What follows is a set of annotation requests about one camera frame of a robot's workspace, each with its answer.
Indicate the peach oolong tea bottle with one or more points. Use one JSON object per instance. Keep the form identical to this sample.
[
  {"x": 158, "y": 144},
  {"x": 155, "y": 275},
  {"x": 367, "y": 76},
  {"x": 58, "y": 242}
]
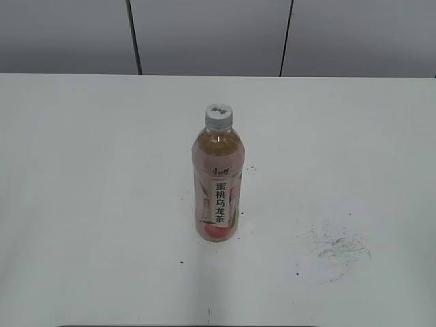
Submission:
[{"x": 218, "y": 159}]

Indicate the white bottle cap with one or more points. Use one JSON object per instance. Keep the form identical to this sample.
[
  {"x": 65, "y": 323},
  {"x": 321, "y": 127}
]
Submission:
[{"x": 219, "y": 117}]

